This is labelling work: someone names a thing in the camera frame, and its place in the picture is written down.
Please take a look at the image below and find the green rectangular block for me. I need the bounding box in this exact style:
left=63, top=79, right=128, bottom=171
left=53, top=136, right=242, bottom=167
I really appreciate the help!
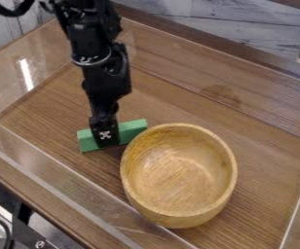
left=75, top=119, right=147, bottom=153

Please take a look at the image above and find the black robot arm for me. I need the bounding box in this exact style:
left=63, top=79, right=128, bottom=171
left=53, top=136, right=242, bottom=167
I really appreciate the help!
left=38, top=0, right=131, bottom=148

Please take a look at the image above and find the brown wooden bowl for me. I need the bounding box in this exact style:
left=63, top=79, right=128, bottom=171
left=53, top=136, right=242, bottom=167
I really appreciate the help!
left=120, top=123, right=236, bottom=229

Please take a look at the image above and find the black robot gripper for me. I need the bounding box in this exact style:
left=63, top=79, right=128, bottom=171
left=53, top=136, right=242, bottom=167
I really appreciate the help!
left=72, top=42, right=131, bottom=148

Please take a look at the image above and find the black metal table leg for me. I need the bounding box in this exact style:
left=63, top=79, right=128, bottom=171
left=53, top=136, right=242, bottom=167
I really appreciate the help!
left=12, top=202, right=32, bottom=239

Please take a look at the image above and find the clear acrylic front wall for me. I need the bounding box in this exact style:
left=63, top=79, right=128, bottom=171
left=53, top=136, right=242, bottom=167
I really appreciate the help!
left=0, top=125, right=197, bottom=249

